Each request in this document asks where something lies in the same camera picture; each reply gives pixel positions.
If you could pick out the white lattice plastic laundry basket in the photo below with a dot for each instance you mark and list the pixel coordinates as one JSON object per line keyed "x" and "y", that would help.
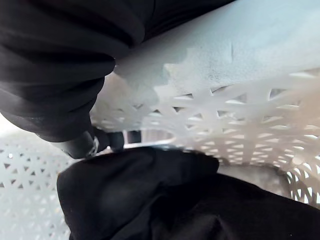
{"x": 225, "y": 75}

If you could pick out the black garment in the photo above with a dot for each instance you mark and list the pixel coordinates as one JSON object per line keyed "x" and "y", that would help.
{"x": 162, "y": 200}

